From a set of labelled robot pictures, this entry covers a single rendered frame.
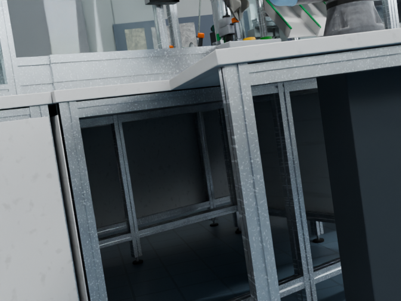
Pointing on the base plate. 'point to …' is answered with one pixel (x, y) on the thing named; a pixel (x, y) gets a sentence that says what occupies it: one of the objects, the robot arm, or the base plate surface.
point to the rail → (122, 66)
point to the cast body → (225, 28)
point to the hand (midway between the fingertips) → (237, 17)
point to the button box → (246, 43)
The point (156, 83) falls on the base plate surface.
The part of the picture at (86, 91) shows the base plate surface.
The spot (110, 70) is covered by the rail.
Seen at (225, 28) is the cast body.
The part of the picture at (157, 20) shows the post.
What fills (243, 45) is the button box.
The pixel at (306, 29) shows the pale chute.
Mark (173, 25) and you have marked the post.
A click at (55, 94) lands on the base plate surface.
